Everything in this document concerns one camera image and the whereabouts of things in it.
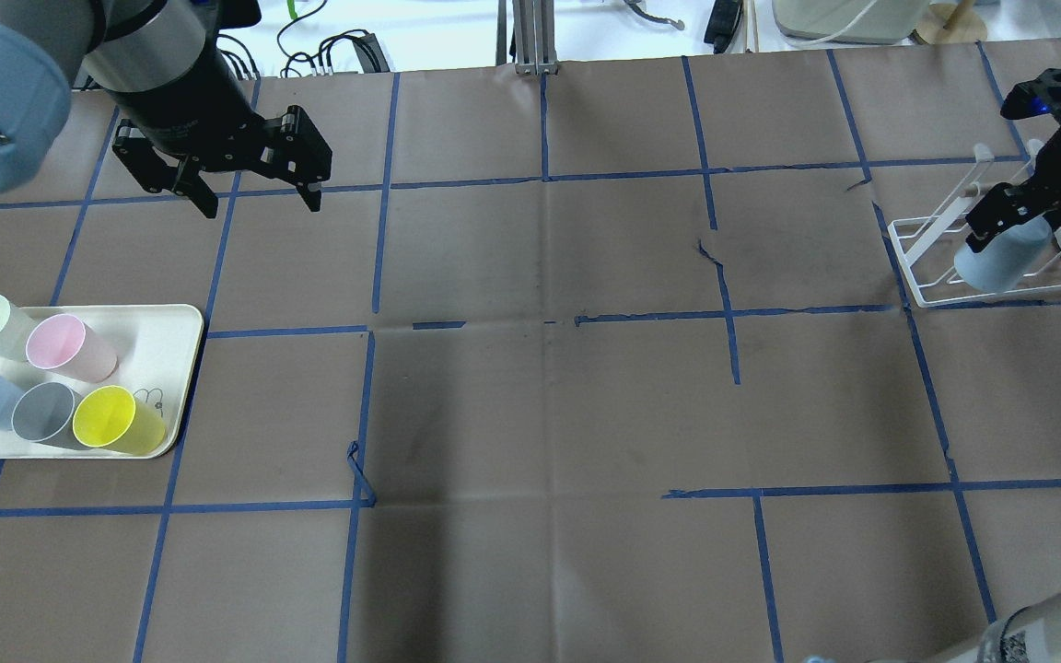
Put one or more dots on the cream serving tray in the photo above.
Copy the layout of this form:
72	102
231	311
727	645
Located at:
157	346

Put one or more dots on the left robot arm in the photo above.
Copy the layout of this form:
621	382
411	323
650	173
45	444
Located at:
183	113

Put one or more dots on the pink plastic cup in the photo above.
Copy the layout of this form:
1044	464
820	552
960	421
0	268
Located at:
65	345

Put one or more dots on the light blue plastic cup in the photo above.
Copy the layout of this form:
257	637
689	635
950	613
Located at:
1003	262

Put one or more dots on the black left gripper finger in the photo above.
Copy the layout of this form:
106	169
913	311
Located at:
310	191
199	193

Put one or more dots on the aluminium frame post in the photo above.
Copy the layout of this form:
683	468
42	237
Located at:
525	36

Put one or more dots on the white wire cup rack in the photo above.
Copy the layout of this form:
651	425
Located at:
939	265

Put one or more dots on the wooden rack dowel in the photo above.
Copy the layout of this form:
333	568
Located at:
918	234

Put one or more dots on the yellow plastic cup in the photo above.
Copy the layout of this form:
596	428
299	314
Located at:
112	418

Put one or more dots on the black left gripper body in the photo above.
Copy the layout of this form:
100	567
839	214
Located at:
182	103

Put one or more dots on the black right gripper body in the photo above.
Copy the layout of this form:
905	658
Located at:
1043	193

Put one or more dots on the grey plastic cup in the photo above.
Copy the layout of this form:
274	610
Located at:
44	415

